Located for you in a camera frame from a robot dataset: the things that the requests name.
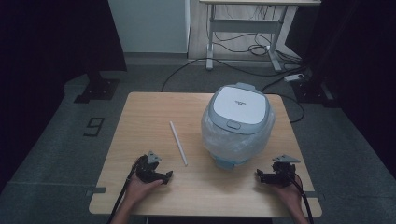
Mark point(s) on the white lidded trash bin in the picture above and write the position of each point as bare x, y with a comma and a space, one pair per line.
238, 105

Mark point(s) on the person's right hand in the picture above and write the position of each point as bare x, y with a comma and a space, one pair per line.
289, 196

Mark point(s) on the grey tape strip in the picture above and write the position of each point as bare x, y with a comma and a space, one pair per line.
96, 190
314, 195

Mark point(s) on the clear plastic bin liner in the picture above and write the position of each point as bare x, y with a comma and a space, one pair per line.
236, 144

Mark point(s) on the white desk frame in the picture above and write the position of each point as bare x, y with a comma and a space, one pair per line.
246, 25

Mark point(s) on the dark curtain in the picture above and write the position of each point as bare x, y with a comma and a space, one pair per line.
358, 46
46, 46

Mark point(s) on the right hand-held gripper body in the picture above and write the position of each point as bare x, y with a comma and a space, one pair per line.
281, 175

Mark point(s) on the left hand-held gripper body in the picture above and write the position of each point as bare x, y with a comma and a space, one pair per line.
146, 169

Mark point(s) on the person's left hand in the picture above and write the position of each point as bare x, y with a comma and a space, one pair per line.
138, 189

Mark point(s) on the white power strip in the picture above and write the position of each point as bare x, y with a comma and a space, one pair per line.
293, 77

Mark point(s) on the white straw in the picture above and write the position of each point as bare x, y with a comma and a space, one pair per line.
178, 142

